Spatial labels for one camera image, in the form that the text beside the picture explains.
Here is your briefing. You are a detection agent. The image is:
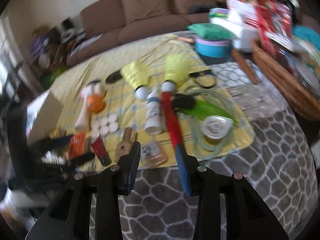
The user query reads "white foam block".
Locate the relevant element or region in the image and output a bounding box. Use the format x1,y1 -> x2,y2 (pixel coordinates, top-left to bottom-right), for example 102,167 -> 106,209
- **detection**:
212,17 -> 259,53

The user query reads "yellow shuttlecock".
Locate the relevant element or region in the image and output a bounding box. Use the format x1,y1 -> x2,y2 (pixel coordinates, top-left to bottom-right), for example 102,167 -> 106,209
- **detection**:
120,60 -> 150,101
161,54 -> 191,94

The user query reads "clear perfume bottle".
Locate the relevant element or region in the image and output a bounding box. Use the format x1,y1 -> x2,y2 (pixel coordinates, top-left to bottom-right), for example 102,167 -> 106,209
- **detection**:
141,141 -> 168,168

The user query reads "red cosmetic tube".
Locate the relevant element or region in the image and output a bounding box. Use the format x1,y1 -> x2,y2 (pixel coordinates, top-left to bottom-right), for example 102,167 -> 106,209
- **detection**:
91,137 -> 112,166

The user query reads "yellow checkered tablecloth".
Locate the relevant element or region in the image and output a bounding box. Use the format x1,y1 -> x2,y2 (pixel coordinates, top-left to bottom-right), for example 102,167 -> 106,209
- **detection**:
50,34 -> 255,167

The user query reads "wicker basket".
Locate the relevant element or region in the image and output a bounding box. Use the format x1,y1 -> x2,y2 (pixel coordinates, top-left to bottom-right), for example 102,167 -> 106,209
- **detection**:
250,38 -> 320,121

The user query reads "white tealight candle pack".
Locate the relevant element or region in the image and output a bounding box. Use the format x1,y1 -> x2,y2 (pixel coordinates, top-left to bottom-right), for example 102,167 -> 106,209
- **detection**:
91,113 -> 119,139

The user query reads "orange packet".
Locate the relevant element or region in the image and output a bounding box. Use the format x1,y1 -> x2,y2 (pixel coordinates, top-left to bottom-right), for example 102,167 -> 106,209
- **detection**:
68,132 -> 87,160

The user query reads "blue round container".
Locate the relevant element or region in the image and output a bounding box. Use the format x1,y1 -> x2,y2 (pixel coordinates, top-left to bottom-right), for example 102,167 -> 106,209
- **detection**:
195,36 -> 232,58

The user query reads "clear coiled tubing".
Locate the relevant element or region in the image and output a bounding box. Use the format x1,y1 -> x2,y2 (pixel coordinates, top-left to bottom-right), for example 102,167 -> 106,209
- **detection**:
184,85 -> 238,160

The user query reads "green cloth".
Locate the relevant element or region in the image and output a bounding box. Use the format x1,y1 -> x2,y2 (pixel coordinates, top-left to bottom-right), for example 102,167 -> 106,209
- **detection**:
187,23 -> 235,41

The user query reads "white cardboard box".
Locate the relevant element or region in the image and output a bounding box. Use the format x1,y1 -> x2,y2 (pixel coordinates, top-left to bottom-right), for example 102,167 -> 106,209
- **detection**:
25,89 -> 63,146

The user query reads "brown sofa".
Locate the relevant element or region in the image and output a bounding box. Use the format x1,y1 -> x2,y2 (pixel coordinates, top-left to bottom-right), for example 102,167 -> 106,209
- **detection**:
66,0 -> 216,67

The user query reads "white spray bottle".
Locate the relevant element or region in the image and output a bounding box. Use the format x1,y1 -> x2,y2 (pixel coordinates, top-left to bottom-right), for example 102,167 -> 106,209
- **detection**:
144,88 -> 163,135

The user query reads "green leaf shaped item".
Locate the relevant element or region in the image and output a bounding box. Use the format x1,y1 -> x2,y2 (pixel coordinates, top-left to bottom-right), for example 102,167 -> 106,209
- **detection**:
183,99 -> 239,125

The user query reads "black round lid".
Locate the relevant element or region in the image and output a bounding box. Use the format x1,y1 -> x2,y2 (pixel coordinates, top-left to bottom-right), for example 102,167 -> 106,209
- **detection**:
172,94 -> 196,109

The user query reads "right yellow shuttlecock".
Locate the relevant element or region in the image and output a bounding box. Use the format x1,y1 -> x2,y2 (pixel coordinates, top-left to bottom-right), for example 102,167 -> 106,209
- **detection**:
161,54 -> 191,94

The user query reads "wooden stick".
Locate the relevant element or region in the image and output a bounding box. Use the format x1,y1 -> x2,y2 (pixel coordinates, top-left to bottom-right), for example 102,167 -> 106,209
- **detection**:
231,48 -> 259,85

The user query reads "red metallic wand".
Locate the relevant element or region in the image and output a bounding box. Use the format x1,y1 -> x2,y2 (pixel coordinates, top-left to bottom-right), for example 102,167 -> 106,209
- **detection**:
162,92 -> 183,148

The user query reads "left yellow shuttlecock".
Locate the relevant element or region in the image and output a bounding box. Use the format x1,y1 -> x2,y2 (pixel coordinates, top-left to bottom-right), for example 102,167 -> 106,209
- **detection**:
120,60 -> 150,101

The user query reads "orange ball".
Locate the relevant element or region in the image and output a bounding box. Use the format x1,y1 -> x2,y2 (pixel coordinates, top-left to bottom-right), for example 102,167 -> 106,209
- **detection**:
86,94 -> 106,113

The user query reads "round silver tin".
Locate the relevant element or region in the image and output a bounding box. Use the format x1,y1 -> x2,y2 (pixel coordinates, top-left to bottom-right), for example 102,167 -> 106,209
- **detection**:
201,115 -> 234,140

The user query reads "black strap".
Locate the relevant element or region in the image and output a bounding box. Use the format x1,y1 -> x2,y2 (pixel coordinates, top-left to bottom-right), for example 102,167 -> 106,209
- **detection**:
189,69 -> 218,90

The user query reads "black round coaster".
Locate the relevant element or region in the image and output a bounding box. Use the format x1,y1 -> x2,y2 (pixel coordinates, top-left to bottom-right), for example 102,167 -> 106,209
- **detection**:
105,70 -> 123,84

